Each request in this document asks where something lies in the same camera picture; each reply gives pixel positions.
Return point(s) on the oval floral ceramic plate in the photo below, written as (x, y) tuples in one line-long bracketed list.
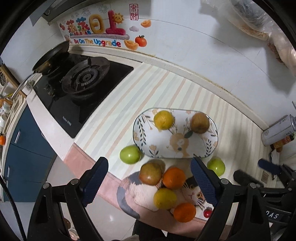
[(179, 141)]

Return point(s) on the plastic bag with eggs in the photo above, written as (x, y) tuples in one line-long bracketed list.
[(284, 48)]

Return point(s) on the red cherry tomato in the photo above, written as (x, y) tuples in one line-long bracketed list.
[(207, 212)]

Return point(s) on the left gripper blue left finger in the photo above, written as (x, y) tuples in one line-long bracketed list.
[(92, 179)]

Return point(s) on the black gas stove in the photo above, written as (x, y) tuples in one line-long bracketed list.
[(76, 86)]

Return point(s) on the striped cat table mat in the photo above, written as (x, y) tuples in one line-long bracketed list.
[(110, 129)]

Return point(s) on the plastic bag with dark contents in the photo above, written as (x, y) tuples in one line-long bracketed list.
[(247, 16)]

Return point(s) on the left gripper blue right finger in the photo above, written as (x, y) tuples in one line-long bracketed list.
[(206, 180)]

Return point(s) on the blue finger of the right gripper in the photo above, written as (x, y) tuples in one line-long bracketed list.
[(270, 167)]

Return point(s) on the dish drying rack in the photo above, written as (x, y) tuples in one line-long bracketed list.
[(10, 104)]

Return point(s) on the dark sauce bottle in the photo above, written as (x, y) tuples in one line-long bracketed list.
[(279, 144)]

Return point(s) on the brown red apple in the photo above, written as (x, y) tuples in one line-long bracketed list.
[(199, 123), (150, 174)]

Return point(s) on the green apple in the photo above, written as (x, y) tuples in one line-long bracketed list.
[(217, 165), (130, 155)]

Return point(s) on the white spray can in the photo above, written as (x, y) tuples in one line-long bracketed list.
[(280, 130)]

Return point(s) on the blue kitchen cabinet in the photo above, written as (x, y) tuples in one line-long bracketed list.
[(29, 160)]

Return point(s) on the black range hood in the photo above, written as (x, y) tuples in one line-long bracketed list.
[(52, 10)]

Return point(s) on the orange tangerine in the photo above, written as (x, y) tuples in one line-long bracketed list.
[(184, 212), (174, 178)]

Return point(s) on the colourful wall sticker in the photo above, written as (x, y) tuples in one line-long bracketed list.
[(117, 24)]

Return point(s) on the orange on far counter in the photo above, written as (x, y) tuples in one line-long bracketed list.
[(2, 140)]

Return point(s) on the black frying pan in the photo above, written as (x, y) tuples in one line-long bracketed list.
[(45, 63)]

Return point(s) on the yellow lemon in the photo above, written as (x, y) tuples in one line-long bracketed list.
[(165, 199), (163, 120)]

